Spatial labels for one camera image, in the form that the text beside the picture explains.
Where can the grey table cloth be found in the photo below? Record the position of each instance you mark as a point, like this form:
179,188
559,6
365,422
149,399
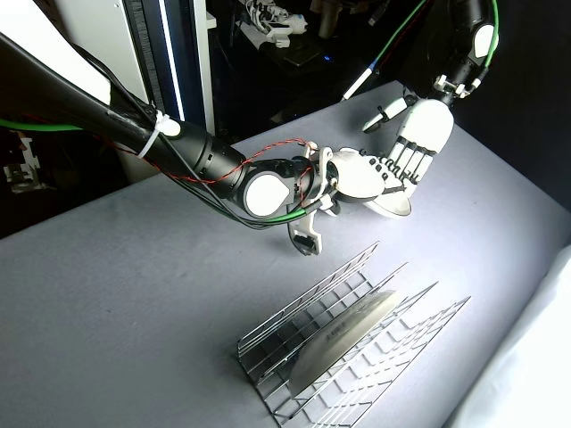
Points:
134,290

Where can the black box with blue light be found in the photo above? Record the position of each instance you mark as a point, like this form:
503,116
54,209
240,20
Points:
308,55

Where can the small white bracket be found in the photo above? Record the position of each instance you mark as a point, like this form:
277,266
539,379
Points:
22,165

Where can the white backdrop cloth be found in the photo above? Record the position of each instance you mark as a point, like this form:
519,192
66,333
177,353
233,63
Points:
535,356

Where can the spare white robot hand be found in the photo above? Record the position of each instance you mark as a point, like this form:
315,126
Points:
272,27

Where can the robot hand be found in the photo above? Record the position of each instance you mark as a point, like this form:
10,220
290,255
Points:
428,125
357,176

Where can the white plate with dark rim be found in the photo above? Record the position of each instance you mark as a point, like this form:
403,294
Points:
339,339
392,206

